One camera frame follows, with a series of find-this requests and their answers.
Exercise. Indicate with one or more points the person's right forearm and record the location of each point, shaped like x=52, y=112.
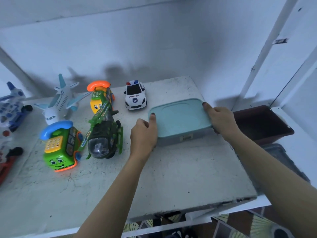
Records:
x=275, y=188

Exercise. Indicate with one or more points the person's left hand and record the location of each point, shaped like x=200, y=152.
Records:
x=143, y=138

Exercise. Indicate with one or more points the dark green toy helicopter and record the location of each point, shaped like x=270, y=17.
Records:
x=105, y=133

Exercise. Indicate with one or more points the yellow orange toy car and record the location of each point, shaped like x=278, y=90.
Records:
x=99, y=96

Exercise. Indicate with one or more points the black white toy car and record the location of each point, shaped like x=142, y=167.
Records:
x=135, y=95

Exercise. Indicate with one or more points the teal container lid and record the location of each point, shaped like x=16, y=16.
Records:
x=181, y=116

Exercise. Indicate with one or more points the red white toy vehicle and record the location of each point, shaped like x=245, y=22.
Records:
x=6, y=163

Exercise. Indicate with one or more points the clear plastic container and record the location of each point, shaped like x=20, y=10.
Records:
x=186, y=138

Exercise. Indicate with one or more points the grey storage box lid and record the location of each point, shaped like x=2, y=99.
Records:
x=290, y=163

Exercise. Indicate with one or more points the person's left forearm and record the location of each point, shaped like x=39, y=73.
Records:
x=106, y=203

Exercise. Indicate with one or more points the white blue toy vehicle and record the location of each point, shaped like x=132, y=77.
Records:
x=12, y=106

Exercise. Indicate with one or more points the person's right hand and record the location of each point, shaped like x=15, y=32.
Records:
x=223, y=121

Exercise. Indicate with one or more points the green orange toy car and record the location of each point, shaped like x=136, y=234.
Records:
x=62, y=148

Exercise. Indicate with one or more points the dark brown storage box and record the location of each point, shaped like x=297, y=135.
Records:
x=262, y=124

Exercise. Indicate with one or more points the white toy airplane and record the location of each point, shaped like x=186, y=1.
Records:
x=59, y=101

